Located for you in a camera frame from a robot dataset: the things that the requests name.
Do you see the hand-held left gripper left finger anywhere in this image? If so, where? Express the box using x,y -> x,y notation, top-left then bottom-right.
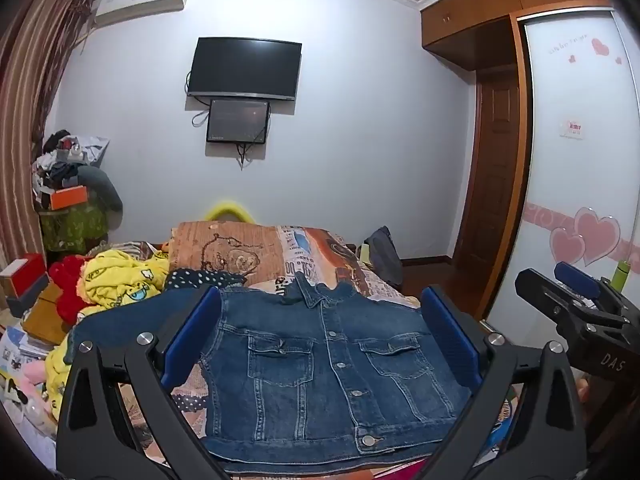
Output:
56,285 -> 232,480

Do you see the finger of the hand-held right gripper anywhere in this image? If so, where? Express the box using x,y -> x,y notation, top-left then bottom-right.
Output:
515,268 -> 601,343
553,261 -> 626,313

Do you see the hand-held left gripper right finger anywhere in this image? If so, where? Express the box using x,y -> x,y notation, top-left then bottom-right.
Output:
414,284 -> 587,480

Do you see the blue denim jacket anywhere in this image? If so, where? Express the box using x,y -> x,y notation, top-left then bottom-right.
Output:
72,270 -> 473,475

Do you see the pile of clothes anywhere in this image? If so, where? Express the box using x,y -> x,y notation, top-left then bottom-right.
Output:
31,130 -> 111,211

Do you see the green bottle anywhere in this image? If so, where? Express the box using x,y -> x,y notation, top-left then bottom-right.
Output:
612,260 -> 632,292

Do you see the dark polka dot cloth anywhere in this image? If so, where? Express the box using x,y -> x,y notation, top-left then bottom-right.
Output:
165,268 -> 247,292

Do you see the yellow cartoon cloth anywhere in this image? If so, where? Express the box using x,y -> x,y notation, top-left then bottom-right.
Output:
75,249 -> 171,312

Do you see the white heart-print sliding door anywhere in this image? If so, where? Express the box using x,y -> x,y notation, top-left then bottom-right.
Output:
515,7 -> 640,323

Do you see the grey bag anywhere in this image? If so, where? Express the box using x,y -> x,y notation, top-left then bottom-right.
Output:
362,226 -> 404,291

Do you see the brown wooden room door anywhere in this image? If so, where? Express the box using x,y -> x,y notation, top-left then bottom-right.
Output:
451,67 -> 522,267

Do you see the red cloth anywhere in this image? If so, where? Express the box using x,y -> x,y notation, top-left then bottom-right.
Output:
49,255 -> 99,324

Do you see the yellow pillow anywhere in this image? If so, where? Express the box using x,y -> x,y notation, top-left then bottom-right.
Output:
202,199 -> 259,224

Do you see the brown cardboard box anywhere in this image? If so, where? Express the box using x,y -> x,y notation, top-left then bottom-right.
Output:
22,282 -> 72,347

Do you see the green cloth covered table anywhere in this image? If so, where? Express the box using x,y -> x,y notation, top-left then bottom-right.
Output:
39,200 -> 109,254

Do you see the pink plush toy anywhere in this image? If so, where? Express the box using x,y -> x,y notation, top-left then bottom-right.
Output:
0,360 -> 52,428

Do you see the stack of printed papers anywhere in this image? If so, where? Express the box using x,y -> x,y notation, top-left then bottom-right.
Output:
0,324 -> 51,376

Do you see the red and white box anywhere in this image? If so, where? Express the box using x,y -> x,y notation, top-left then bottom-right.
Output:
0,253 -> 49,299

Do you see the orange box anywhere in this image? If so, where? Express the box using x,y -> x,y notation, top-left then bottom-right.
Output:
50,186 -> 90,210

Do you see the small black monitor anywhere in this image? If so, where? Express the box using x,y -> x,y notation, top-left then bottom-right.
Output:
206,99 -> 272,145

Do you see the wooden overhead cabinet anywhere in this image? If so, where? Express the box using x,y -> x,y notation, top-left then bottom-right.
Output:
420,0 -> 623,72

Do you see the brown striped curtain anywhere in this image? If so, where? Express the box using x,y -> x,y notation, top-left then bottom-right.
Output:
0,0 -> 101,273

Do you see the white air conditioner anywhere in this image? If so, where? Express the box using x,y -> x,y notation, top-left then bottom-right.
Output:
94,0 -> 194,29

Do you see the black wall television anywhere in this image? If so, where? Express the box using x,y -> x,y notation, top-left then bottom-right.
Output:
186,36 -> 303,103

